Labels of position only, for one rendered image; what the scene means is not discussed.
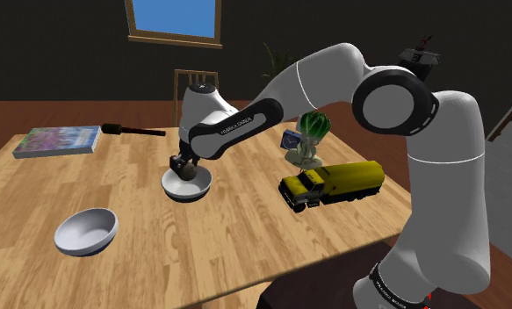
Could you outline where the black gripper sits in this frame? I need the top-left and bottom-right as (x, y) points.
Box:
(169, 139), (202, 174)

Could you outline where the brown round fruit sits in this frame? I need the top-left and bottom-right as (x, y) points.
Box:
(179, 161), (198, 181)

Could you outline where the white bowl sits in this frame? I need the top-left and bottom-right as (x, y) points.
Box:
(53, 207), (119, 258)
(161, 163), (213, 204)

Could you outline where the wooden chair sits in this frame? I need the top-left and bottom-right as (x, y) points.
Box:
(172, 68), (220, 128)

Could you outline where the small blue clock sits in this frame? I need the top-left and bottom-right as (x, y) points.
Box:
(280, 129), (304, 151)

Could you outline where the purple green book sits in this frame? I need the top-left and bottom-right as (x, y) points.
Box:
(11, 125), (103, 161)

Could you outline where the green plant in white vase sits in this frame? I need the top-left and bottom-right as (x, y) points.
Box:
(284, 111), (332, 170)

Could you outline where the dark green house plant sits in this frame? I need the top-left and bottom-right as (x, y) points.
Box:
(261, 42), (300, 81)

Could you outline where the yellow toy tank truck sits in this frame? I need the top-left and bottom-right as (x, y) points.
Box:
(278, 160), (386, 214)

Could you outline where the dark robot stand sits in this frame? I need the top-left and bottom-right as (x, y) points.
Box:
(255, 241), (485, 309)

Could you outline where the grey box with red twigs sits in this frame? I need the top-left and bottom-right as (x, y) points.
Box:
(397, 35), (442, 82)

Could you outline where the black rod with thick handle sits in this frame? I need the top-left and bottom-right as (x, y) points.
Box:
(100, 122), (167, 139)

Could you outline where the window with wooden frame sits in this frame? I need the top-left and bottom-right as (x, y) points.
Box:
(124, 0), (224, 50)

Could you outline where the grey door with brown handle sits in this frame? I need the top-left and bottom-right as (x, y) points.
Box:
(483, 84), (512, 272)

